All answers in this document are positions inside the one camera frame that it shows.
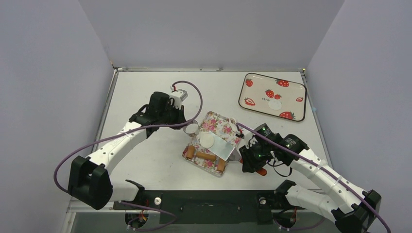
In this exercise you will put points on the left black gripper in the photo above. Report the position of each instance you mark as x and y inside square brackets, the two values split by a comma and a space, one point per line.
[180, 112]

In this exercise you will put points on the white dough piece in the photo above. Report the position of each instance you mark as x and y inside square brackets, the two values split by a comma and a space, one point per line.
[206, 140]

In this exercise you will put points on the metal spatula wooden handle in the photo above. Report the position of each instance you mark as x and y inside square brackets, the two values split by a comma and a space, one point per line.
[226, 146]

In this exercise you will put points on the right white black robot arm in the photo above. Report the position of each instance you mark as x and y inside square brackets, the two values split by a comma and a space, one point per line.
[349, 207]

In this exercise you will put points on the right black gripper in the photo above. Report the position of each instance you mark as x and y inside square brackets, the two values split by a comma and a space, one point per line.
[250, 158]

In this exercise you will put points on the floral pattern tray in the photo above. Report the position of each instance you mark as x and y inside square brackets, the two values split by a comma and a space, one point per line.
[211, 122]

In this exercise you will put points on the flat round dumpling wrapper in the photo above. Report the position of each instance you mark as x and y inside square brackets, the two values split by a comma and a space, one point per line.
[275, 104]

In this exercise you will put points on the strawberry pattern tray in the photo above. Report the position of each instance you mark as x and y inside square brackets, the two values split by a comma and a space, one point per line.
[257, 90]

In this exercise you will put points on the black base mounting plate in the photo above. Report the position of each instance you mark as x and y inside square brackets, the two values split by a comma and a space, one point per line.
[217, 207]

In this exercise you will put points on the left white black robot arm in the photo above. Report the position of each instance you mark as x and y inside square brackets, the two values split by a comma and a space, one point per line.
[89, 179]

